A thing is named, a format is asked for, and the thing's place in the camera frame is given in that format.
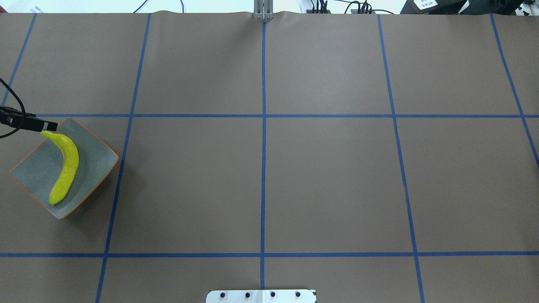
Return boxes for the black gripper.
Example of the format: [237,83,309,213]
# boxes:
[0,106,58,132]

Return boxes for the yellow plastic banana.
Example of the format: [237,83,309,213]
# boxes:
[40,130,80,205]

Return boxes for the grey square plate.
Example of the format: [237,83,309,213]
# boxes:
[10,118,119,219]

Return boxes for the black printer box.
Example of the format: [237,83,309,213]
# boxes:
[399,0,524,16]

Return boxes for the black camera cable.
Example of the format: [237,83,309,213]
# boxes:
[0,77,27,139]

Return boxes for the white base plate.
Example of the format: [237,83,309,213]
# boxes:
[205,289,317,303]

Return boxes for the aluminium frame post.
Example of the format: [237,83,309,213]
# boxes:
[253,0,275,21]

